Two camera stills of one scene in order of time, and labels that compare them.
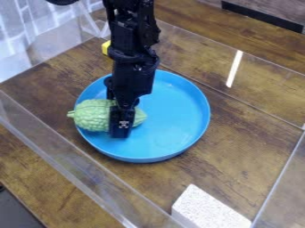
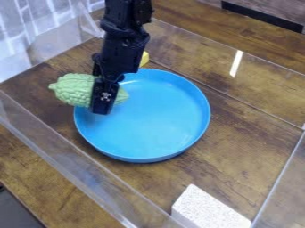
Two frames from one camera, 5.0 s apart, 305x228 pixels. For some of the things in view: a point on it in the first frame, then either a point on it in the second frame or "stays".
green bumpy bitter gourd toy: [92, 115] -> [72, 89]
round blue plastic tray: [178, 116] stays
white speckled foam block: [198, 210] stays
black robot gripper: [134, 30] -> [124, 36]
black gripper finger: [120, 120] -> [103, 92]
